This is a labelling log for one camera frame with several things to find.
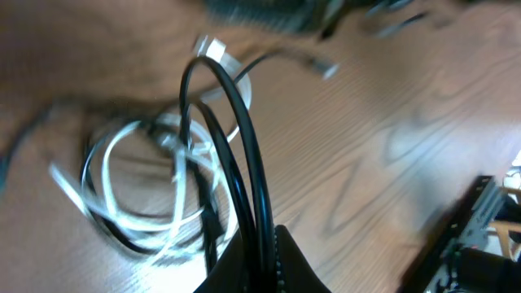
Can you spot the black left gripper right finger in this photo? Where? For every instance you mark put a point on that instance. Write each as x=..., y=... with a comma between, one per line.
x=294, y=273

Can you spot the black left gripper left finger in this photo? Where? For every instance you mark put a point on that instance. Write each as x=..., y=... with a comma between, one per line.
x=233, y=272

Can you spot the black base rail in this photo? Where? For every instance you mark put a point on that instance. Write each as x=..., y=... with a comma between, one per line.
x=469, y=249

